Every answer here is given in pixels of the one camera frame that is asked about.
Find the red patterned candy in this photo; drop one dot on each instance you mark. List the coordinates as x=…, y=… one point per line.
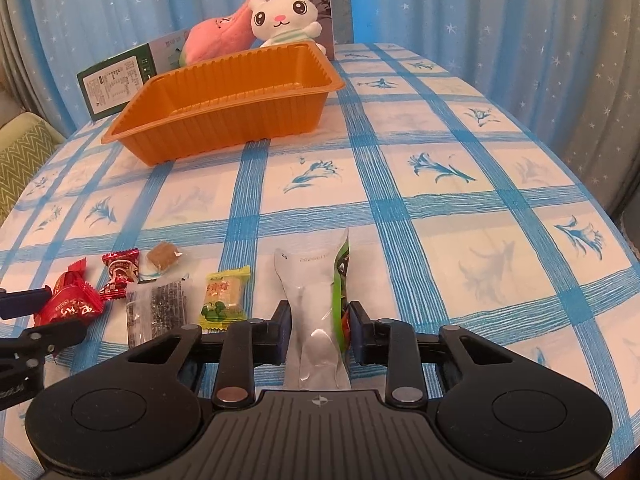
x=120, y=270

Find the grey floral patterned box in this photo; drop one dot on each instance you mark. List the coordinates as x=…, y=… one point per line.
x=320, y=0

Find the silver and green snack packet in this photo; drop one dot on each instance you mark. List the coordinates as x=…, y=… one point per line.
x=310, y=300

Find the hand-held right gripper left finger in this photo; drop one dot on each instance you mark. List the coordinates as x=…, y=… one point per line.
x=283, y=332

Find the grey curtain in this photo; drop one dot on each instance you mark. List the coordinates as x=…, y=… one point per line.
x=20, y=60

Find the green chevron cushion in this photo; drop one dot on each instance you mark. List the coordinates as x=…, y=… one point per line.
x=25, y=160

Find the plain red candy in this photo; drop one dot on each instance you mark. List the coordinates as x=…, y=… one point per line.
x=65, y=305

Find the clear packet of dark snack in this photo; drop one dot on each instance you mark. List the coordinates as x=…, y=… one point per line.
x=160, y=305

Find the brown candy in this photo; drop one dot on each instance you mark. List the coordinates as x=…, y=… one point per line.
x=161, y=255

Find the blue checked tablecloth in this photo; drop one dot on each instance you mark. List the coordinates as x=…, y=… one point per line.
x=450, y=235

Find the yellow-green candy packet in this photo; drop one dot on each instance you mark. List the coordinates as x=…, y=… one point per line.
x=222, y=300

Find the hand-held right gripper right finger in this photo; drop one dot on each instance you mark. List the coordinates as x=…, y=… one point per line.
x=356, y=332

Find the blue star curtain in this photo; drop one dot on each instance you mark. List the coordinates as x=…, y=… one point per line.
x=125, y=10

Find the orange plastic tray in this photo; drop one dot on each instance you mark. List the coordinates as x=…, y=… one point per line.
x=225, y=125

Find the green and white carton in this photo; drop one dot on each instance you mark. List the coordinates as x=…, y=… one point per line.
x=110, y=85

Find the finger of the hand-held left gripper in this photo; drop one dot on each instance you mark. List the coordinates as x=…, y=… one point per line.
x=25, y=301
x=55, y=337

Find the pink plush toy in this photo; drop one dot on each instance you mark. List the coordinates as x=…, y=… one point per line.
x=215, y=35

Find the white bunny plush toy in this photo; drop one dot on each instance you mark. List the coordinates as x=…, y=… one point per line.
x=280, y=15

